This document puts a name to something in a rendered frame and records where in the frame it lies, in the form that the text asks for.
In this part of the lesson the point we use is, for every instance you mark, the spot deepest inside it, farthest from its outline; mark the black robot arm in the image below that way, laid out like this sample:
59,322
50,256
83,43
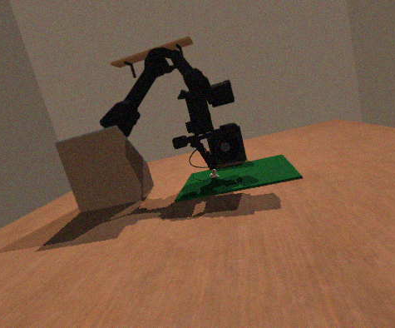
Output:
124,114

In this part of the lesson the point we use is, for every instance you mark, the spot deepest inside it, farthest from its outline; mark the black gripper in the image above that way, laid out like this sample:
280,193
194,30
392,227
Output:
201,123

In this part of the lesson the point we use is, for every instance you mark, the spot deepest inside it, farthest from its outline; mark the black cooling fan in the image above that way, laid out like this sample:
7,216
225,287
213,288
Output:
232,148

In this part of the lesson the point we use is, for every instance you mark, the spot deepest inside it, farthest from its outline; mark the black cable with plug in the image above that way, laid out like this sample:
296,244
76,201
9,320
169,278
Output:
211,160

